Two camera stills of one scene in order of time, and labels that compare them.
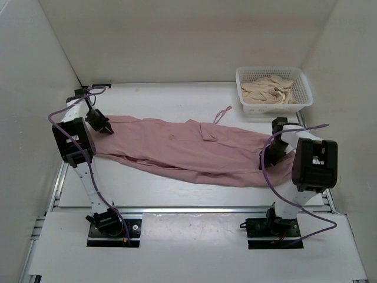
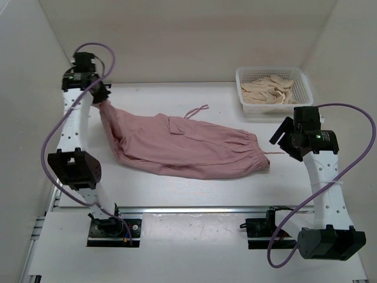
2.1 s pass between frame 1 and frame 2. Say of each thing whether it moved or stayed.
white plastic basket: stayed
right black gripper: moved
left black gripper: moved
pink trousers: moved
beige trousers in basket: stayed
